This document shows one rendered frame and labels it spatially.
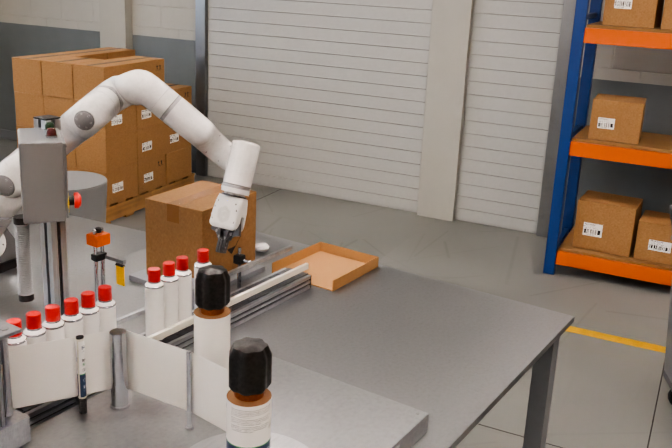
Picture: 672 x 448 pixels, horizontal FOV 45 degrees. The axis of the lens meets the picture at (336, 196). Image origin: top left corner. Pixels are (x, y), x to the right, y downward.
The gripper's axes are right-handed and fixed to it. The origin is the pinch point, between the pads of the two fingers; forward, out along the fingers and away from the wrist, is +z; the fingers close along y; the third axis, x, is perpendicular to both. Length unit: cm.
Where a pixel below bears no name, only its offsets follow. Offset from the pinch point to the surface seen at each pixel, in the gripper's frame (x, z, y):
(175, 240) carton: 11.7, 3.6, -28.8
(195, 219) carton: 9.4, -4.9, -20.6
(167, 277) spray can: -21.0, 10.4, 1.0
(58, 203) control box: -62, -5, 0
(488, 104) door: 376, -122, -86
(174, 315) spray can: -16.4, 20.5, 2.6
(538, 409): 81, 30, 79
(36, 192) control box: -67, -6, -2
